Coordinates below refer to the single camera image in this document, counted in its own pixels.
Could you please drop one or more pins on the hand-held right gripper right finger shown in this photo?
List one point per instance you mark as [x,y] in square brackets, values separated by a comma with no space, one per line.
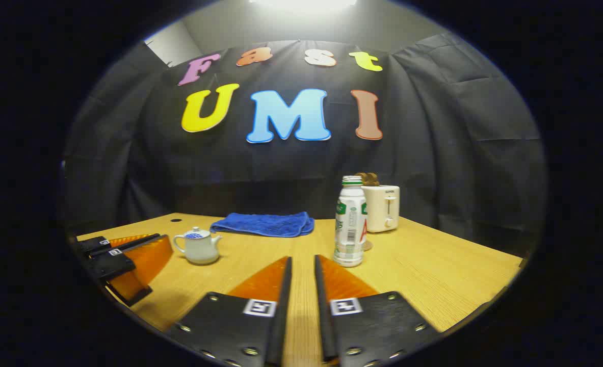
[323,316]

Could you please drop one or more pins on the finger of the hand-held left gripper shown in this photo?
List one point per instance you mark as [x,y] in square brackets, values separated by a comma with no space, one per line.
[128,246]
[95,243]

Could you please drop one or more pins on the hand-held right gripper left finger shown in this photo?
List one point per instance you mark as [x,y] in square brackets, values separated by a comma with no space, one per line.
[279,316]

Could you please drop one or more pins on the white teacup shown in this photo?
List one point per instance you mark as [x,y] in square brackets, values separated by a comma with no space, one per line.
[199,252]

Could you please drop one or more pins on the white green-label water bottle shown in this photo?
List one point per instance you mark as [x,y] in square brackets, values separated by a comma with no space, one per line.
[349,224]

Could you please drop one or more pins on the blue towel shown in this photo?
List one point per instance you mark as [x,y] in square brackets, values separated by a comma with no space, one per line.
[263,224]

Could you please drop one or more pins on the cream toaster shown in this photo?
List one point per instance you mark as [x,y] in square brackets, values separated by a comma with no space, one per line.
[383,209]

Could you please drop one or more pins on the brown bread slice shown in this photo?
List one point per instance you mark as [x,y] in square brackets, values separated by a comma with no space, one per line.
[361,178]
[373,179]

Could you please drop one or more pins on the black backdrop cloth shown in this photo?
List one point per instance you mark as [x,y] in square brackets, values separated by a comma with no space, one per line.
[281,168]

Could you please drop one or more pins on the ceiling light panel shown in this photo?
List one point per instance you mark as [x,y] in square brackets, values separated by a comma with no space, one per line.
[304,3]

